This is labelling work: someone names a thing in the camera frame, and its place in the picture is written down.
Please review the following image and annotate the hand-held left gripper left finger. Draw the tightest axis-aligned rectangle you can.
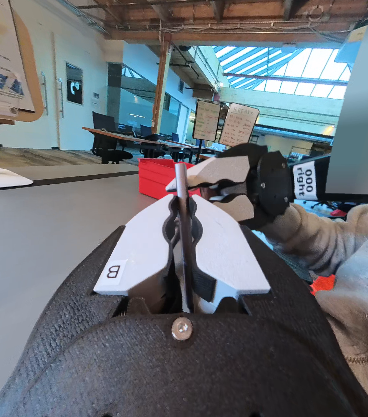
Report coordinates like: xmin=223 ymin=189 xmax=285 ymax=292
xmin=94 ymin=194 xmax=175 ymax=313

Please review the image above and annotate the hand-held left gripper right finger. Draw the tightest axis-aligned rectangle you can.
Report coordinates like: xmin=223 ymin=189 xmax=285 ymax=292
xmin=190 ymin=195 xmax=271 ymax=313

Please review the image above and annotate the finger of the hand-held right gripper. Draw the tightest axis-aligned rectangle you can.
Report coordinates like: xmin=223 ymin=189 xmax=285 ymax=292
xmin=165 ymin=155 xmax=250 ymax=193
xmin=209 ymin=194 xmax=255 ymax=223

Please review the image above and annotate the grey usb hub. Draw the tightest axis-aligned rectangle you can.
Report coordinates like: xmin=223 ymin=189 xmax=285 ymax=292
xmin=174 ymin=163 xmax=195 ymax=313

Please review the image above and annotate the red plastic bin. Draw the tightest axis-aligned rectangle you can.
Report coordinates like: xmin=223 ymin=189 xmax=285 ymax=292
xmin=309 ymin=274 xmax=336 ymax=296
xmin=138 ymin=158 xmax=201 ymax=200

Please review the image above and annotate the handwritten whiteboard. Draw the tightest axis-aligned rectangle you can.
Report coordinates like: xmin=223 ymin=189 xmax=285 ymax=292
xmin=192 ymin=100 xmax=221 ymax=142
xmin=218 ymin=103 xmax=260 ymax=147

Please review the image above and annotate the grey mesh chair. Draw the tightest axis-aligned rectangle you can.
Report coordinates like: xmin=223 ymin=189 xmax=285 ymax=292
xmin=273 ymin=247 xmax=313 ymax=283

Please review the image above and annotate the black office chair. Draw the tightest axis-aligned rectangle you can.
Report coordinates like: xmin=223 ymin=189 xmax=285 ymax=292
xmin=91 ymin=111 xmax=134 ymax=165

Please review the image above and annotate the white zip jacket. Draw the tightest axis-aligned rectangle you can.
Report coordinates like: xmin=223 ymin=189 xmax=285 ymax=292
xmin=314 ymin=202 xmax=368 ymax=417

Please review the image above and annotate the phone icon door sign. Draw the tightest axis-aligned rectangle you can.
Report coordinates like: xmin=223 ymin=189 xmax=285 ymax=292
xmin=66 ymin=62 xmax=84 ymax=105

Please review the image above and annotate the wooden rounded panel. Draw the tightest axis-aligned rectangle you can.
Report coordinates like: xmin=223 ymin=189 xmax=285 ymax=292
xmin=11 ymin=7 xmax=45 ymax=123

